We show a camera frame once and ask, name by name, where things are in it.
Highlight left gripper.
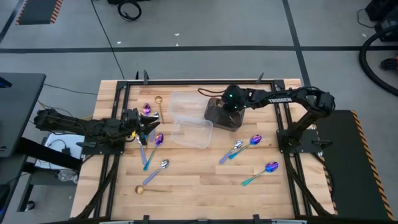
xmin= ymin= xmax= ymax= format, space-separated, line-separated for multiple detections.
xmin=123 ymin=108 xmax=161 ymax=141

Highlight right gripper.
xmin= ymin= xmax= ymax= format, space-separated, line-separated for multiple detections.
xmin=221 ymin=83 xmax=250 ymax=114

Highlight gold spoon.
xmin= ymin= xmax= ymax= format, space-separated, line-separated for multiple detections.
xmin=134 ymin=185 xmax=174 ymax=195
xmin=154 ymin=95 xmax=165 ymax=125

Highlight smoky dark plastic bin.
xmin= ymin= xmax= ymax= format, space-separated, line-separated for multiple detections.
xmin=203 ymin=96 xmax=246 ymax=132

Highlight clear plastic bin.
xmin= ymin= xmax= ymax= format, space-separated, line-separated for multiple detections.
xmin=167 ymin=91 xmax=208 ymax=123
xmin=170 ymin=116 xmax=214 ymax=149

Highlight white board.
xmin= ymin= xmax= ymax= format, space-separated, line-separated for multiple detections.
xmin=34 ymin=133 xmax=85 ymax=170

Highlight clear plastic bag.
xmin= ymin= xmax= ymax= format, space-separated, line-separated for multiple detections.
xmin=57 ymin=169 xmax=78 ymax=184

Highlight large black hazard-striped platform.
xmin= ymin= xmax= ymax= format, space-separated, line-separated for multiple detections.
xmin=312 ymin=109 xmax=396 ymax=222

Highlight black desk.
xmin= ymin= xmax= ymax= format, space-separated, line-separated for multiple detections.
xmin=0 ymin=72 xmax=83 ymax=218

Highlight black hazard-striped floor mat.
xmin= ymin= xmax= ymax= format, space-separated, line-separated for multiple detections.
xmin=14 ymin=0 xmax=64 ymax=26

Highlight black orange tool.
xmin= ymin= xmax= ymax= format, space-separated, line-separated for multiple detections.
xmin=381 ymin=54 xmax=398 ymax=72

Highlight black equipment case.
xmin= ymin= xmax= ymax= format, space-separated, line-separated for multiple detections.
xmin=365 ymin=0 xmax=398 ymax=43

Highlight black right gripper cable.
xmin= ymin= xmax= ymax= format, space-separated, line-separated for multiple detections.
xmin=197 ymin=87 xmax=227 ymax=98

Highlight black aluminium table frame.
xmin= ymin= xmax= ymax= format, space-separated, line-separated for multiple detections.
xmin=74 ymin=79 xmax=335 ymax=220

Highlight thin black floor cable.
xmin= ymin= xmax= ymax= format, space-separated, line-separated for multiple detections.
xmin=43 ymin=83 xmax=99 ymax=96

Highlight yellow wires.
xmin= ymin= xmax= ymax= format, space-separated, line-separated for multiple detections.
xmin=36 ymin=100 xmax=94 ymax=121

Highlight long black floor cable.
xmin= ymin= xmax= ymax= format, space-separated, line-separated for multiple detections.
xmin=91 ymin=0 xmax=126 ymax=80

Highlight coiled black cable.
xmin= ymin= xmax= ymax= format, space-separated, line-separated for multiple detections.
xmin=117 ymin=0 xmax=143 ymax=22

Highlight thick black hose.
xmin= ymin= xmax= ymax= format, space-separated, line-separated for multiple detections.
xmin=359 ymin=24 xmax=398 ymax=97

